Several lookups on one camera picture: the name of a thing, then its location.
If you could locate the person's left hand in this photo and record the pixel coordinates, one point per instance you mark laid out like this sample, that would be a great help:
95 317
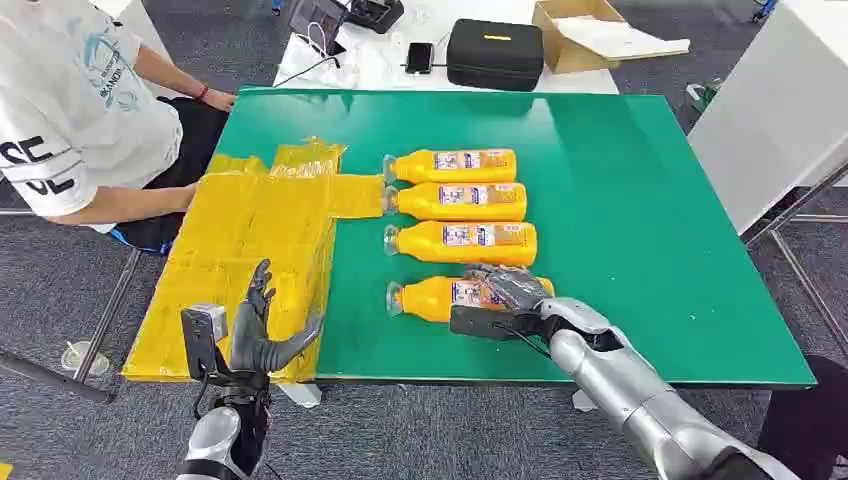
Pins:
220 100

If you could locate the open cardboard box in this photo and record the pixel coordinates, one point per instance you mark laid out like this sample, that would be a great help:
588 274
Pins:
570 56

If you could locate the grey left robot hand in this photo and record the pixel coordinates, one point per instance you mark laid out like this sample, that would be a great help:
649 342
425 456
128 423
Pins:
252 344

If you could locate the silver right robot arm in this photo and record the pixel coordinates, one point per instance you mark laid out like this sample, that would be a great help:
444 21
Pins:
636 397

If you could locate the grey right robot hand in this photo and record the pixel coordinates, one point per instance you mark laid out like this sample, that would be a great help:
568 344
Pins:
517 286

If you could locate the black phone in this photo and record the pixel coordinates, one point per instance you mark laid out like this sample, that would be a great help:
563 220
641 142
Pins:
419 57

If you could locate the clear plastic cup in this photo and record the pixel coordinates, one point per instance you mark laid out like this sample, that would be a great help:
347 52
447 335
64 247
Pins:
85 361

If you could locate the white foam sheet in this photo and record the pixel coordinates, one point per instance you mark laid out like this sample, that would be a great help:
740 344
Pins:
616 38

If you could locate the dark tablet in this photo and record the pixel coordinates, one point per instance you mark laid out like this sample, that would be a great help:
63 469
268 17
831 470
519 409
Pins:
318 16

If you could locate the white table foot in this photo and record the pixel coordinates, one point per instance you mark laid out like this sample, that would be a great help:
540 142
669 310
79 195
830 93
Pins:
301 395
584 401

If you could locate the green and white object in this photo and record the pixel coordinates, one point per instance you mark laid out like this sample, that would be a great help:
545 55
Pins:
705 93

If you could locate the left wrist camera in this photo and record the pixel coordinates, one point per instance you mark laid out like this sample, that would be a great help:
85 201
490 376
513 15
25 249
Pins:
199 338

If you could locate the black device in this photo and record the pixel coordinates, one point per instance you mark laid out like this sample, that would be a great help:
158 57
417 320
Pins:
374 13

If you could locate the white table with metal legs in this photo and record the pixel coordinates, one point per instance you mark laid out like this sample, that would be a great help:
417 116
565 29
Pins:
775 99

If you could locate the orange drink bottle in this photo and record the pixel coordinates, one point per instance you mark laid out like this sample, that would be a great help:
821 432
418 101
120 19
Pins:
427 301
424 246
424 169
424 204

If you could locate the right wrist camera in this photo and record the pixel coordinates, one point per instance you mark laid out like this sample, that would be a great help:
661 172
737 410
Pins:
484 323

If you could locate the metal table leg frame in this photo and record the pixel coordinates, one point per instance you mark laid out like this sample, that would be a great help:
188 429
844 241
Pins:
106 318

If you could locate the black robot leg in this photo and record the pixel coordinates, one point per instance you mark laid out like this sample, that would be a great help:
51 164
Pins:
808 424

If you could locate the green table mat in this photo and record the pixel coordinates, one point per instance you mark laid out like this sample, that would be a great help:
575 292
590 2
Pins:
629 232

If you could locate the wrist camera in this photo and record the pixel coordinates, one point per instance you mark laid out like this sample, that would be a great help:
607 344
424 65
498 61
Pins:
199 338
484 323

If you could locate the black carrying case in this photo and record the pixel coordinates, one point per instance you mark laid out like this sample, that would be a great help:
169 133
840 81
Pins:
493 60

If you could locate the person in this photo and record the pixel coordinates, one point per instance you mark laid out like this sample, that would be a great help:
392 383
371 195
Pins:
73 99

